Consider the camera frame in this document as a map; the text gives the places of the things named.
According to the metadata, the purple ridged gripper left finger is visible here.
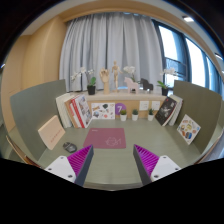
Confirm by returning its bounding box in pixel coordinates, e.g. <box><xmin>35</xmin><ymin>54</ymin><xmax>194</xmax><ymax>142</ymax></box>
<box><xmin>44</xmin><ymin>144</ymin><xmax>95</xmax><ymax>187</ymax></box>

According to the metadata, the white orchid black pot left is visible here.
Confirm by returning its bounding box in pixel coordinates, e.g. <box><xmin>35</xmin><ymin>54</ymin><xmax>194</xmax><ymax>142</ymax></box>
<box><xmin>70</xmin><ymin>67</ymin><xmax>96</xmax><ymax>95</ymax></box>

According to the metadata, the small potted plant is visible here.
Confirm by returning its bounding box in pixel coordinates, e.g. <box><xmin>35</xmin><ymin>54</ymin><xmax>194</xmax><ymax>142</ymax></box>
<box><xmin>148</xmin><ymin>108</ymin><xmax>154</xmax><ymax>121</ymax></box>
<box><xmin>132</xmin><ymin>109</ymin><xmax>138</xmax><ymax>121</ymax></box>
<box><xmin>120</xmin><ymin>109</ymin><xmax>127</xmax><ymax>121</ymax></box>

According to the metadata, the small potted plant middle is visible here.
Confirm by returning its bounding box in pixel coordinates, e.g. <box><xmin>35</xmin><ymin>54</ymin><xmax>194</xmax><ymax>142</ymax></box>
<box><xmin>132</xmin><ymin>109</ymin><xmax>138</xmax><ymax>121</ymax></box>

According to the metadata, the maroon mouse pad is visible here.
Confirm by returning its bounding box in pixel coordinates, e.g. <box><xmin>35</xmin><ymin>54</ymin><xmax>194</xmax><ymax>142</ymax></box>
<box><xmin>83</xmin><ymin>128</ymin><xmax>126</xmax><ymax>149</ymax></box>

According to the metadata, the white book behind black book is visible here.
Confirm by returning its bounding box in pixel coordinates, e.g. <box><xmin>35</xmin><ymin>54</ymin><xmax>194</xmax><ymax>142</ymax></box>
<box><xmin>168</xmin><ymin>94</ymin><xmax>183</xmax><ymax>126</ymax></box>

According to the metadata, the grey curtain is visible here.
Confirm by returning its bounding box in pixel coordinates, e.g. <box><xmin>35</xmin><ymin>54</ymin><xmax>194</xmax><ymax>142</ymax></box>
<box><xmin>59</xmin><ymin>12</ymin><xmax>162</xmax><ymax>91</ymax></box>

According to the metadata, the pink toy horse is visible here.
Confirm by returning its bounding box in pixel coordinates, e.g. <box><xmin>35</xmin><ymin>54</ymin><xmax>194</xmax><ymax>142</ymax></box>
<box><xmin>124</xmin><ymin>77</ymin><xmax>139</xmax><ymax>93</ymax></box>

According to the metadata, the grey right partition panel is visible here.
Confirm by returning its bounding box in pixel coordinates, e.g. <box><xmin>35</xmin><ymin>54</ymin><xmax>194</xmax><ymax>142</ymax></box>
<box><xmin>173</xmin><ymin>80</ymin><xmax>222</xmax><ymax>153</ymax></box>

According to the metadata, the white illustrated card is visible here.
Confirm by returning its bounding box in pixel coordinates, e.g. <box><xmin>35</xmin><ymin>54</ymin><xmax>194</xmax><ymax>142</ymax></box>
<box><xmin>91</xmin><ymin>103</ymin><xmax>115</xmax><ymax>120</ymax></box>

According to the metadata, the white book spine stack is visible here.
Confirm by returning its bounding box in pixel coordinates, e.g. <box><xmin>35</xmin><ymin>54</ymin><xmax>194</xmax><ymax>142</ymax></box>
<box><xmin>56</xmin><ymin>93</ymin><xmax>73</xmax><ymax>128</ymax></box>

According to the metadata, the wooden artist mannequin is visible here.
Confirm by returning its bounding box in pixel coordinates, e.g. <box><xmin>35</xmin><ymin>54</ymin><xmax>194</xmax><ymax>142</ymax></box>
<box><xmin>112</xmin><ymin>61</ymin><xmax>122</xmax><ymax>91</ymax></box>

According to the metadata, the white paper card left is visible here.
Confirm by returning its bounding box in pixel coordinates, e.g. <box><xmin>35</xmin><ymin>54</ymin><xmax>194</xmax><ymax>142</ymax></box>
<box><xmin>139</xmin><ymin>101</ymin><xmax>149</xmax><ymax>111</ymax></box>

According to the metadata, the white orchid black pot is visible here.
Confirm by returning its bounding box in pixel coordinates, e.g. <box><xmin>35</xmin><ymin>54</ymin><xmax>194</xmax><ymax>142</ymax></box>
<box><xmin>70</xmin><ymin>67</ymin><xmax>96</xmax><ymax>95</ymax></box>
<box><xmin>156</xmin><ymin>67</ymin><xmax>178</xmax><ymax>97</ymax></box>

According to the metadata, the black leaning book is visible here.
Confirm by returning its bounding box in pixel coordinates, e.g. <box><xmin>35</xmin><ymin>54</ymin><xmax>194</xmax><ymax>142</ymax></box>
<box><xmin>155</xmin><ymin>97</ymin><xmax>177</xmax><ymax>126</ymax></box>

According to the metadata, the red white leaning book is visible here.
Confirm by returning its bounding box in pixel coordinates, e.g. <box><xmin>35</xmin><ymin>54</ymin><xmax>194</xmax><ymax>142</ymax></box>
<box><xmin>70</xmin><ymin>95</ymin><xmax>92</xmax><ymax>128</ymax></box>

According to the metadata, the grey partition panel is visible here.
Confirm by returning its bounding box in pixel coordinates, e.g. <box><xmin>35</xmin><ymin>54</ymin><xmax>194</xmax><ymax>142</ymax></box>
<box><xmin>10</xmin><ymin>80</ymin><xmax>66</xmax><ymax>160</ymax></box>
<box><xmin>173</xmin><ymin>80</ymin><xmax>222</xmax><ymax>153</ymax></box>

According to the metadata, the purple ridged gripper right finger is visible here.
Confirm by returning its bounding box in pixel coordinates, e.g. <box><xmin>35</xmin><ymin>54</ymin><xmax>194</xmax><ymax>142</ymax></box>
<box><xmin>133</xmin><ymin>143</ymin><xmax>182</xmax><ymax>186</ymax></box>

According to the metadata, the black toy horse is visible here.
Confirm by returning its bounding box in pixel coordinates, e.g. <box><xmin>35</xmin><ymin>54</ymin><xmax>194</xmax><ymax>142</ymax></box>
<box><xmin>140</xmin><ymin>78</ymin><xmax>154</xmax><ymax>91</ymax></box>

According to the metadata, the white orchid behind horse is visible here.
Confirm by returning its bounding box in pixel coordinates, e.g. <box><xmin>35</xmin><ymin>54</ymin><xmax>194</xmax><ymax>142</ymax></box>
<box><xmin>123</xmin><ymin>66</ymin><xmax>135</xmax><ymax>81</ymax></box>

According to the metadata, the white paper card right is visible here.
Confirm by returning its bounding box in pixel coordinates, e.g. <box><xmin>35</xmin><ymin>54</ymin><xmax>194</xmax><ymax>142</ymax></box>
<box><xmin>152</xmin><ymin>101</ymin><xmax>160</xmax><ymax>110</ymax></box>

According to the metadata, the beige leaning book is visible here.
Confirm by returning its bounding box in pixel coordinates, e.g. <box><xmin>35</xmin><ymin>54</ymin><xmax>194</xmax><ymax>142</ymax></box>
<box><xmin>38</xmin><ymin>115</ymin><xmax>65</xmax><ymax>150</ymax></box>

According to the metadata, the purple round number sign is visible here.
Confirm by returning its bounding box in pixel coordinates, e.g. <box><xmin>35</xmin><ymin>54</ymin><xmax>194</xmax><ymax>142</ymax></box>
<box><xmin>115</xmin><ymin>103</ymin><xmax>126</xmax><ymax>115</ymax></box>

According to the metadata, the wooden hand model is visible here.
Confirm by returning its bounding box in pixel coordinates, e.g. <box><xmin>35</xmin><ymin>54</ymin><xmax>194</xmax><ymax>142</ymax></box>
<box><xmin>100</xmin><ymin>68</ymin><xmax>110</xmax><ymax>94</ymax></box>

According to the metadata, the grey left partition panel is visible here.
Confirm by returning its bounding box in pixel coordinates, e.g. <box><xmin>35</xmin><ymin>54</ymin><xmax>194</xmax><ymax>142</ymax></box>
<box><xmin>10</xmin><ymin>80</ymin><xmax>66</xmax><ymax>160</ymax></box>

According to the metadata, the small potted plant left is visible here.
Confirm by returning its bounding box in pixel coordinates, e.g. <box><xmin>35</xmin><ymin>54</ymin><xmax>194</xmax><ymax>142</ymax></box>
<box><xmin>120</xmin><ymin>109</ymin><xmax>127</xmax><ymax>121</ymax></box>

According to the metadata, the white paper card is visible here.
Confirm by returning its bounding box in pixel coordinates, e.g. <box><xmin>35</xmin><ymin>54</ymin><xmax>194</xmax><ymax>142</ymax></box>
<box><xmin>152</xmin><ymin>101</ymin><xmax>160</xmax><ymax>110</ymax></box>
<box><xmin>139</xmin><ymin>101</ymin><xmax>149</xmax><ymax>111</ymax></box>

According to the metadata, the white orchid black pot right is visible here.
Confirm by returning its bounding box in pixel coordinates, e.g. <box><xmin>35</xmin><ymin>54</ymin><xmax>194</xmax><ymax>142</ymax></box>
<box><xmin>156</xmin><ymin>67</ymin><xmax>178</xmax><ymax>97</ymax></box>

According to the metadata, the wooden shelf ledge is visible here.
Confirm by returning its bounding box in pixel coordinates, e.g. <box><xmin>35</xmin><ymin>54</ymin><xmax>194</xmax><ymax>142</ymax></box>
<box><xmin>68</xmin><ymin>88</ymin><xmax>175</xmax><ymax>120</ymax></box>

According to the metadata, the dark grey computer mouse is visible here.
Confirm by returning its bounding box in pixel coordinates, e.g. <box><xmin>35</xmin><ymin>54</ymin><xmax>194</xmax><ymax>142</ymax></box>
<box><xmin>63</xmin><ymin>142</ymin><xmax>77</xmax><ymax>153</ymax></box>

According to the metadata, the white colourful picture book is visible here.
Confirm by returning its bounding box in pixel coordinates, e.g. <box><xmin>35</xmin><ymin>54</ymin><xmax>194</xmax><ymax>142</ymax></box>
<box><xmin>177</xmin><ymin>114</ymin><xmax>201</xmax><ymax>145</ymax></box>

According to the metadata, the window with dark frame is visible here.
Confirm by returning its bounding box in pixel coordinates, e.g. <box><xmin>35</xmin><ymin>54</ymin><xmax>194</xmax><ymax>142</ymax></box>
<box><xmin>153</xmin><ymin>20</ymin><xmax>224</xmax><ymax>98</ymax></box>

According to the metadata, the small potted plant right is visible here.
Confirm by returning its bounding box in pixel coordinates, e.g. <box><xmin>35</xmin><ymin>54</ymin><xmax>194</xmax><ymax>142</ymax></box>
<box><xmin>148</xmin><ymin>108</ymin><xmax>154</xmax><ymax>121</ymax></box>

